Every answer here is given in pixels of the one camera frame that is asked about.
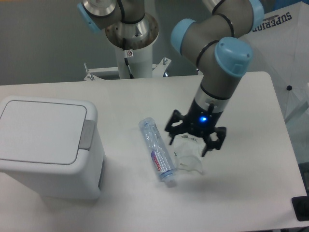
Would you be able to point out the clear crushed plastic bottle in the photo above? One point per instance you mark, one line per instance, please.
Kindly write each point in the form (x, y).
(161, 159)

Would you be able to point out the white plastic wrapper bag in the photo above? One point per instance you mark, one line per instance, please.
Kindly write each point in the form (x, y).
(187, 153)

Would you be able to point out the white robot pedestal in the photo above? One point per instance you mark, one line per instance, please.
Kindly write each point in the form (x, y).
(135, 60)

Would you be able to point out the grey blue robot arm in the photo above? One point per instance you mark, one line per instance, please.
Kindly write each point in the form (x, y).
(213, 46)

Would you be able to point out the black device at edge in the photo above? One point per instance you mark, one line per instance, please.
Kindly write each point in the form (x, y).
(301, 207)

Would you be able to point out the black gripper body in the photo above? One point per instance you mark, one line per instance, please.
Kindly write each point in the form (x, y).
(200, 122)

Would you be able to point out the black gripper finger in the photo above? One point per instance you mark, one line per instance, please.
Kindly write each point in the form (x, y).
(177, 124)
(210, 144)

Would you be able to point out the white plastic trash can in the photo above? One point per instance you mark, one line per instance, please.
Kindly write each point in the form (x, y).
(52, 146)

